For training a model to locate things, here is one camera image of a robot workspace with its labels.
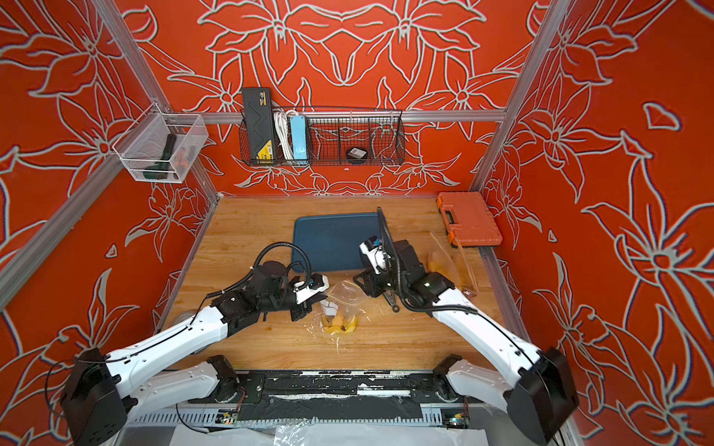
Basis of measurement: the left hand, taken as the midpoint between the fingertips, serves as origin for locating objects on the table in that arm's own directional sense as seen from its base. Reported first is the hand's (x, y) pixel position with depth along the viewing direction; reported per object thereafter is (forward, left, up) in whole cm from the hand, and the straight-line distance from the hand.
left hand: (324, 291), depth 76 cm
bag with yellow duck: (-2, -7, +1) cm, 8 cm away
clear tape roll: (-6, +44, -12) cm, 46 cm away
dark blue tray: (+29, +2, -16) cm, 34 cm away
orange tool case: (+38, -50, -9) cm, 64 cm away
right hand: (+4, -9, +3) cm, 10 cm away
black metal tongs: (+6, -20, -12) cm, 24 cm away
